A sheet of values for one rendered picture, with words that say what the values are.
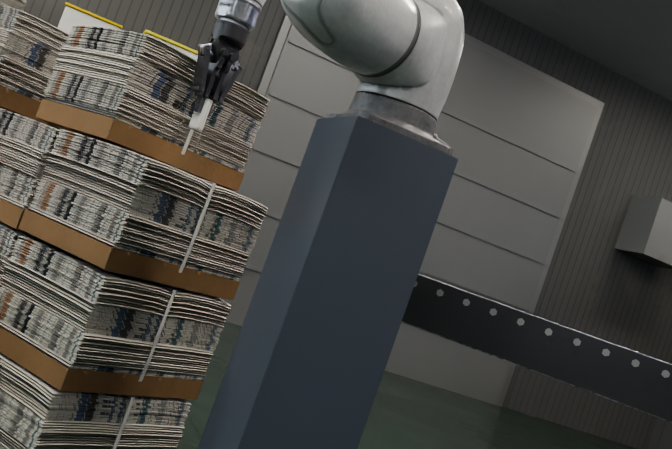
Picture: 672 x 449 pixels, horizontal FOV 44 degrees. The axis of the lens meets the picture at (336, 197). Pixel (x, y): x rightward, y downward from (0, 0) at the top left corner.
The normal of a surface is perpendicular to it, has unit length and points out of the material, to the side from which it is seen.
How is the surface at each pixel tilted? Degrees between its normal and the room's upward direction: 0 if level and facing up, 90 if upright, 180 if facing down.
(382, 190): 90
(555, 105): 90
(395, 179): 90
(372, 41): 122
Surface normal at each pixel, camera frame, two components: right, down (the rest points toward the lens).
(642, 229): -0.87, -0.34
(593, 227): 0.36, 0.06
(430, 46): 0.71, 0.14
